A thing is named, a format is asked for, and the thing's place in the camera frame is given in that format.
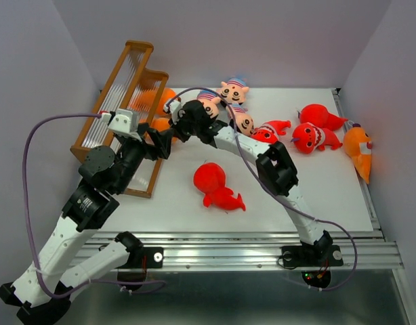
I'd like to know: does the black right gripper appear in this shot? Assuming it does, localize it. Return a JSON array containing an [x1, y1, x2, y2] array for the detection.
[[167, 110, 199, 143]]

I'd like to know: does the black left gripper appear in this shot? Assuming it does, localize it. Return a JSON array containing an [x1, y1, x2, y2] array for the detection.
[[115, 122, 175, 194]]

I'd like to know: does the orange shark plush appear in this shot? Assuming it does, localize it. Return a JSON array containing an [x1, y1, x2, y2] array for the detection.
[[150, 117, 171, 132], [343, 123, 373, 184], [129, 87, 176, 115]]

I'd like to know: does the red shark plush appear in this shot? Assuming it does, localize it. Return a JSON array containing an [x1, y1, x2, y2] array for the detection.
[[251, 120, 291, 144], [193, 162, 246, 211], [297, 104, 348, 131], [291, 123, 343, 154]]

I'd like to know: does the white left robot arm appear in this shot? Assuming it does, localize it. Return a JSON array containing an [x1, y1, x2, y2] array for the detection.
[[0, 123, 173, 324]]

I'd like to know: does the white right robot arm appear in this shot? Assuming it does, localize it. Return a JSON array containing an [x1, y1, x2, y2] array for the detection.
[[164, 100, 333, 264]]

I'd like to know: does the wooden toy shelf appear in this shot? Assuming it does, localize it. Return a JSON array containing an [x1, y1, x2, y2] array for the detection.
[[70, 40, 177, 199]]

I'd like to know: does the cartoon boy doll lower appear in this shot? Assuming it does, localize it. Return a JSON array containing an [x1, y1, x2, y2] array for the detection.
[[226, 103, 254, 136]]

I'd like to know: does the cartoon boy doll upper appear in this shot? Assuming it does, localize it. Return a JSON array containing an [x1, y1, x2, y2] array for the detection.
[[216, 78, 249, 105]]

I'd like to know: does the red shark plush back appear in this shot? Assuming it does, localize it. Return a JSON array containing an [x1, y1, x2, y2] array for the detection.
[[297, 104, 348, 131]]

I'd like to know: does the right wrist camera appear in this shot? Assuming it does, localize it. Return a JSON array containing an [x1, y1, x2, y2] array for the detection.
[[163, 100, 182, 124]]

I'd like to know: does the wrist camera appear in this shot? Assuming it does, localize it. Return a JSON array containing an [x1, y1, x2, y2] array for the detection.
[[163, 100, 182, 124], [100, 108, 141, 141]]

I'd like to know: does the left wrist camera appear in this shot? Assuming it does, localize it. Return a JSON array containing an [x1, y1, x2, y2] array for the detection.
[[100, 108, 141, 141]]

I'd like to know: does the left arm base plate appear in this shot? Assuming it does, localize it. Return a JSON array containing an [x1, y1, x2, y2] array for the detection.
[[118, 246, 164, 269]]

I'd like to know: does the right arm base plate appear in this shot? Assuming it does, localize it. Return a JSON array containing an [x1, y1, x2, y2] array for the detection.
[[277, 245, 344, 269]]

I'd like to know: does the aluminium frame rail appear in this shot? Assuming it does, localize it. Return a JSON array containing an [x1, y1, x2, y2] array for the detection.
[[47, 232, 406, 273]]

